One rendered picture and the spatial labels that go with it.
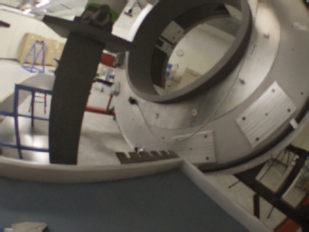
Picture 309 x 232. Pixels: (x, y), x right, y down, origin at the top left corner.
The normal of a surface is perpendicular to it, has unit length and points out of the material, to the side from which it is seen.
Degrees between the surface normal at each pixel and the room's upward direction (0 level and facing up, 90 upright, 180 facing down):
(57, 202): 0
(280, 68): 90
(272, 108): 90
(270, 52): 90
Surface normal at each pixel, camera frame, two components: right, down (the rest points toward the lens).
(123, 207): 0.37, -0.90
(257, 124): -0.75, -0.14
